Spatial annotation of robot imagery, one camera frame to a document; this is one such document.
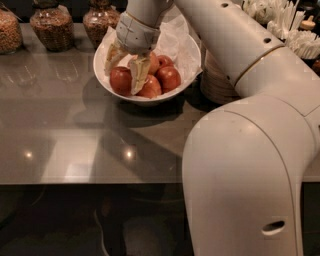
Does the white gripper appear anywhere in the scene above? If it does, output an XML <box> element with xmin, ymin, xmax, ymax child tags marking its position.
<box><xmin>104</xmin><ymin>12</ymin><xmax>160</xmax><ymax>95</ymax></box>

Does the red apple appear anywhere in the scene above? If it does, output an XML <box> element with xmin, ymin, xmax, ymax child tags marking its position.
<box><xmin>109</xmin><ymin>66</ymin><xmax>132</xmax><ymax>96</ymax></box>
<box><xmin>137</xmin><ymin>75</ymin><xmax>162</xmax><ymax>99</ymax></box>
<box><xmin>156</xmin><ymin>66</ymin><xmax>181</xmax><ymax>93</ymax></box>
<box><xmin>157</xmin><ymin>55</ymin><xmax>174</xmax><ymax>68</ymax></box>

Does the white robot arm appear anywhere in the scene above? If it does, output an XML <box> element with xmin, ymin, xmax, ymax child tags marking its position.
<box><xmin>117</xmin><ymin>0</ymin><xmax>320</xmax><ymax>256</ymax></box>

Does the red-yellow apple on top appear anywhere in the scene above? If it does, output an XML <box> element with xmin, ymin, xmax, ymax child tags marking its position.
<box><xmin>127</xmin><ymin>51</ymin><xmax>160</xmax><ymax>76</ymax></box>

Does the white ceramic bowl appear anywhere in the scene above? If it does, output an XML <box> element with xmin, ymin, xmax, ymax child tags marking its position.
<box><xmin>92</xmin><ymin>20</ymin><xmax>202</xmax><ymax>107</ymax></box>

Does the right glass jar of granola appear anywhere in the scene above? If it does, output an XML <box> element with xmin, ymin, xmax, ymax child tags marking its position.
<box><xmin>83</xmin><ymin>0</ymin><xmax>120</xmax><ymax>48</ymax></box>

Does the glass jar of granola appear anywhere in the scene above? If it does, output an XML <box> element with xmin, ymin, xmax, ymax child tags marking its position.
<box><xmin>83</xmin><ymin>0</ymin><xmax>120</xmax><ymax>48</ymax></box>
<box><xmin>30</xmin><ymin>0</ymin><xmax>74</xmax><ymax>52</ymax></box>

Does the middle glass jar of granola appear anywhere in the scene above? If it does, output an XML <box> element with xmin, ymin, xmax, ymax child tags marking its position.
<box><xmin>30</xmin><ymin>0</ymin><xmax>74</xmax><ymax>52</ymax></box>

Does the front stack of paper bowls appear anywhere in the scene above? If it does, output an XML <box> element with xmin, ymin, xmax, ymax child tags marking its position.
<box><xmin>200</xmin><ymin>51</ymin><xmax>239</xmax><ymax>105</ymax></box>

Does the left glass jar of cereal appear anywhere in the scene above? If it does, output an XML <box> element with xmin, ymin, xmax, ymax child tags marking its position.
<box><xmin>0</xmin><ymin>5</ymin><xmax>23</xmax><ymax>54</ymax></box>

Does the white plastic cutlery bundle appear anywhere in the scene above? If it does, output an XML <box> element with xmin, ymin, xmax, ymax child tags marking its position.
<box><xmin>241</xmin><ymin>0</ymin><xmax>320</xmax><ymax>60</ymax></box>

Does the black cutlery holder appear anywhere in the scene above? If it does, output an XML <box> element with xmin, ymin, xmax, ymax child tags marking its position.
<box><xmin>299</xmin><ymin>9</ymin><xmax>320</xmax><ymax>78</ymax></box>

